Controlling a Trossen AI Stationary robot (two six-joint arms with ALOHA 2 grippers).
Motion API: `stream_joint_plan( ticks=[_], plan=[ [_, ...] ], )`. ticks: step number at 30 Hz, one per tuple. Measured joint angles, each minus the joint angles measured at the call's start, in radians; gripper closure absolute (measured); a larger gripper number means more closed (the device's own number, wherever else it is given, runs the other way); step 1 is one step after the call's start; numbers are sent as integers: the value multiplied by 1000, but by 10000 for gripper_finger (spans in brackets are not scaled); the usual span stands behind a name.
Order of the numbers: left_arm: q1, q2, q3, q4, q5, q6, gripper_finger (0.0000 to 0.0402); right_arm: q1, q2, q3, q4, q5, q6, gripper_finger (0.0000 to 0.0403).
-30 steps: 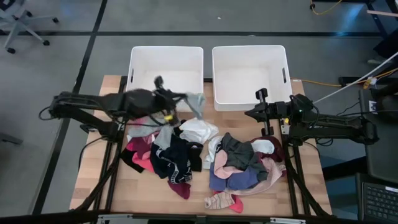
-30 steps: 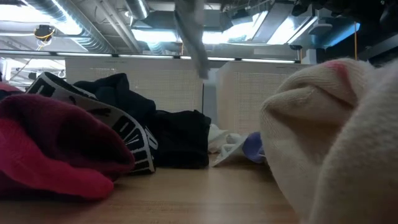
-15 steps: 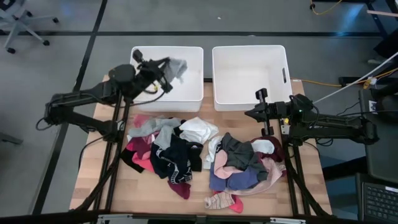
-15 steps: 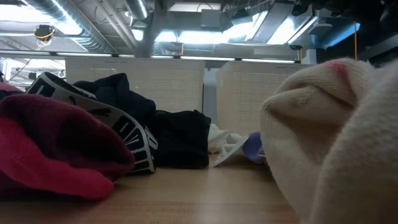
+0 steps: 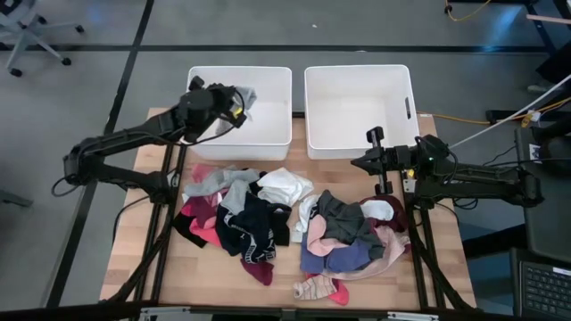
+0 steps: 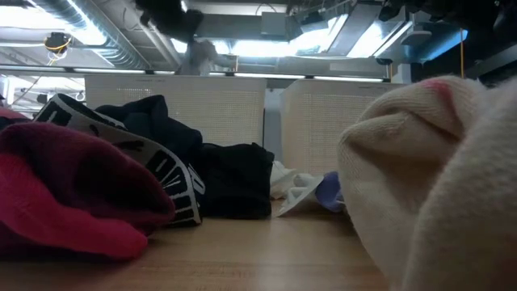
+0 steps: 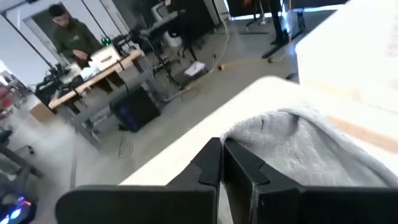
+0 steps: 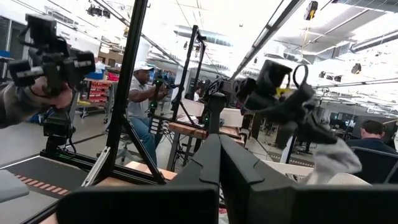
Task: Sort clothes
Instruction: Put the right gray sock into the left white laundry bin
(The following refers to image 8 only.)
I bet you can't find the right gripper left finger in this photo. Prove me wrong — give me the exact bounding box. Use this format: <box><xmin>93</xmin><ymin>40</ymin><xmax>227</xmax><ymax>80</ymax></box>
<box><xmin>57</xmin><ymin>133</ymin><xmax>221</xmax><ymax>224</ymax></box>

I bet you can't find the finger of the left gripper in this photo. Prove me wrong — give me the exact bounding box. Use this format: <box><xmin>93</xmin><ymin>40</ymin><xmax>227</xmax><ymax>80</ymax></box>
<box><xmin>298</xmin><ymin>115</ymin><xmax>339</xmax><ymax>146</ymax></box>
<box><xmin>275</xmin><ymin>120</ymin><xmax>300</xmax><ymax>151</ymax></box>

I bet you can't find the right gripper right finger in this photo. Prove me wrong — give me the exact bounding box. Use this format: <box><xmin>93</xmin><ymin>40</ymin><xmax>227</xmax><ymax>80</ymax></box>
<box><xmin>221</xmin><ymin>133</ymin><xmax>398</xmax><ymax>224</ymax></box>

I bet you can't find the white garment with label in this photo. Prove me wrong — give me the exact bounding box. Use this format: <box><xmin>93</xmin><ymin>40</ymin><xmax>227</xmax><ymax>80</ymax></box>
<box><xmin>300</xmin><ymin>138</ymin><xmax>363</xmax><ymax>186</ymax></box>

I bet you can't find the person's forearm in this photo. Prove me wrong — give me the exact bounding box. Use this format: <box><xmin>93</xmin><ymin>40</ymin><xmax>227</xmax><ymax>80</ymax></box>
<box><xmin>0</xmin><ymin>81</ymin><xmax>41</xmax><ymax>129</ymax></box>

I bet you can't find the person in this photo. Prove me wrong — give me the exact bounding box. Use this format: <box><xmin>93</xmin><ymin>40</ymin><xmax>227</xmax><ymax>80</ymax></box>
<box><xmin>126</xmin><ymin>63</ymin><xmax>171</xmax><ymax>166</ymax></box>
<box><xmin>345</xmin><ymin>119</ymin><xmax>398</xmax><ymax>156</ymax></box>

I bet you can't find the dark office chair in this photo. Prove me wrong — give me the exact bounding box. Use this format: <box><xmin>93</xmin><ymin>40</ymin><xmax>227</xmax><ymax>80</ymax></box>
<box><xmin>350</xmin><ymin>146</ymin><xmax>398</xmax><ymax>185</ymax></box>

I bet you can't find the wooden table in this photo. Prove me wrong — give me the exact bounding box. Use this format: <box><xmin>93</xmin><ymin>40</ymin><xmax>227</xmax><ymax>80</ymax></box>
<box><xmin>166</xmin><ymin>121</ymin><xmax>246</xmax><ymax>172</ymax></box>

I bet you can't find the red parts shelf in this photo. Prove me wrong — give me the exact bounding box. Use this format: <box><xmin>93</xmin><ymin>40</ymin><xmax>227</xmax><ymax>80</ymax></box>
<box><xmin>88</xmin><ymin>80</ymin><xmax>110</xmax><ymax>104</ymax></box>

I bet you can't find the person's hand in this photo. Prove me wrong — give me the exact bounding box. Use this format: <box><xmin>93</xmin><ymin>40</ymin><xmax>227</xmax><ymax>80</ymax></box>
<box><xmin>29</xmin><ymin>76</ymin><xmax>75</xmax><ymax>110</ymax></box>

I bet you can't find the blue storage bin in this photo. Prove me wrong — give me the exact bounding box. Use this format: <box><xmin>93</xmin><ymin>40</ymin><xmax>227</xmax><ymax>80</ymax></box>
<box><xmin>85</xmin><ymin>70</ymin><xmax>106</xmax><ymax>80</ymax></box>

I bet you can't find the silver metal bracket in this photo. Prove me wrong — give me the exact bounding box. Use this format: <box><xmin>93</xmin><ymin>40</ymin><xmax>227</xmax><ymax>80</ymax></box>
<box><xmin>81</xmin><ymin>146</ymin><xmax>112</xmax><ymax>188</ymax></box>

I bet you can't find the ceiling light rail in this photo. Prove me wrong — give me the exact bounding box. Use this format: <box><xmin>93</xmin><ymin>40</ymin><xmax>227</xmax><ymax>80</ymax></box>
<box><xmin>229</xmin><ymin>0</ymin><xmax>307</xmax><ymax>81</ymax></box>

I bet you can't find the black rig frame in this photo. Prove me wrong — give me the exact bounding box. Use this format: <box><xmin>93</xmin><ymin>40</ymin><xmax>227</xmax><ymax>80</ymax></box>
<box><xmin>171</xmin><ymin>24</ymin><xmax>208</xmax><ymax>122</ymax></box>

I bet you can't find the hanging cable reel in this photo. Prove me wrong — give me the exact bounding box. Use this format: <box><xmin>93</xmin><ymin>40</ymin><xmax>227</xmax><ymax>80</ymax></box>
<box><xmin>303</xmin><ymin>0</ymin><xmax>319</xmax><ymax>21</ymax></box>

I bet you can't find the silver ventilation duct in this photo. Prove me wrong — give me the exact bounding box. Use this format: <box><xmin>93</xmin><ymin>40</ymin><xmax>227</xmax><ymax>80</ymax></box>
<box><xmin>349</xmin><ymin>29</ymin><xmax>398</xmax><ymax>54</ymax></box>

